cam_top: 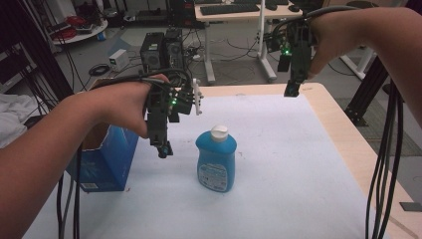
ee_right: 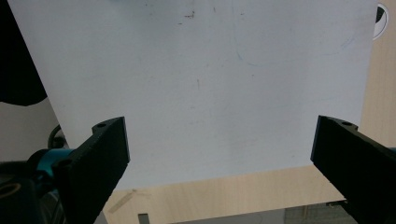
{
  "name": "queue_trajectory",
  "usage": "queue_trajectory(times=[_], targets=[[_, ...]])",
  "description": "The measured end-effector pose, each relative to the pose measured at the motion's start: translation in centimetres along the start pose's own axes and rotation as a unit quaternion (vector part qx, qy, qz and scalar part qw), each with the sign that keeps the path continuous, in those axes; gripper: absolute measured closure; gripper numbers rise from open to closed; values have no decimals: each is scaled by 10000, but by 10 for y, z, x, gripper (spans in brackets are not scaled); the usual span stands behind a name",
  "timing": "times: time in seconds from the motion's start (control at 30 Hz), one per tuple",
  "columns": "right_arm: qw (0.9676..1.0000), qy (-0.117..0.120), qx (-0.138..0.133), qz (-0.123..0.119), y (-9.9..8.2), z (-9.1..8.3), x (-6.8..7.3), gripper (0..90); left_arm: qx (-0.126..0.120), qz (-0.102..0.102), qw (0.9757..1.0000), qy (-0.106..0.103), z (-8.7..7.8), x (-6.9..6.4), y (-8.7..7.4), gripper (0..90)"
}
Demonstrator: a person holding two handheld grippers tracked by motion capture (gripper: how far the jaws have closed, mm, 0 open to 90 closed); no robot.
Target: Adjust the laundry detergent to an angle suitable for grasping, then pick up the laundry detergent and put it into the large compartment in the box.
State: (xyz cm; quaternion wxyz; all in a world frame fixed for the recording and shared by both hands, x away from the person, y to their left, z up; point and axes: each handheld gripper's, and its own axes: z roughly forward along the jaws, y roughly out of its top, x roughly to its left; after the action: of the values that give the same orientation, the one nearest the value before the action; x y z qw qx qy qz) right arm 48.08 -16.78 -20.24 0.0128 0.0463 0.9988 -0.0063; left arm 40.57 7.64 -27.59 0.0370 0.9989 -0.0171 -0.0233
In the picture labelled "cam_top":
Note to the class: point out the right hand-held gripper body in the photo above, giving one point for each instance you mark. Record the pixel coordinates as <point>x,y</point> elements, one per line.
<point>300,49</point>

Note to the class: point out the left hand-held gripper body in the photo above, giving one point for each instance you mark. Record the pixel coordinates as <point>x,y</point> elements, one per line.
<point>159,99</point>

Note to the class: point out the blue bottle with white cap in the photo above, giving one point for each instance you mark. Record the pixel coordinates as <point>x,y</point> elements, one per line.
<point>216,159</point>

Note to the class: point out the person's left hand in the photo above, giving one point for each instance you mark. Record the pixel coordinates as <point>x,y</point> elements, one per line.
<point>122,103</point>

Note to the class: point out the person's right hand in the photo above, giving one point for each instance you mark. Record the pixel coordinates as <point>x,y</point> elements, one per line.
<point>341,33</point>

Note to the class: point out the black computer tower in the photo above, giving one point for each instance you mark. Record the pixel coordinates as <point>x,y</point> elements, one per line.
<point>152,49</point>
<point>174,48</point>

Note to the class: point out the white-legged wooden desk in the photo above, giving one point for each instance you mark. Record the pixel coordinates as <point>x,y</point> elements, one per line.
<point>265,13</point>

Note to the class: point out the black computer mouse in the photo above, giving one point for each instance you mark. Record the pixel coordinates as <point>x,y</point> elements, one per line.
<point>271,6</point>

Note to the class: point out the blue cardboard box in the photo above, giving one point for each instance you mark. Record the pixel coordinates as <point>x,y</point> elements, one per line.
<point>109,156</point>

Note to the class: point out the small white power box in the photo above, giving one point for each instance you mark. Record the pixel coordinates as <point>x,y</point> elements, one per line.
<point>118,59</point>

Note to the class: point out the white table mat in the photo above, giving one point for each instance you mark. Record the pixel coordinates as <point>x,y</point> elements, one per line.
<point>282,166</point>

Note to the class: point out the black keyboard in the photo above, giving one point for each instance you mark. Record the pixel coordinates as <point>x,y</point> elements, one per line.
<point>229,8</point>

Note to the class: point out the round white table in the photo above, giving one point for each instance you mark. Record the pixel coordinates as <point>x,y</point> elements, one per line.
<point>83,33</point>

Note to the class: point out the dark metal rack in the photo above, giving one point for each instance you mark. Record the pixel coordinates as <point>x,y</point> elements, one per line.
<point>36,53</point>

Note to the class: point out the white cloth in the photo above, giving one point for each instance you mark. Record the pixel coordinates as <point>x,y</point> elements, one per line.
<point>15,116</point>

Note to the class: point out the black metal frame stand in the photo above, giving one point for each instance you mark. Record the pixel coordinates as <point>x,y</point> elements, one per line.
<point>365,93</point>

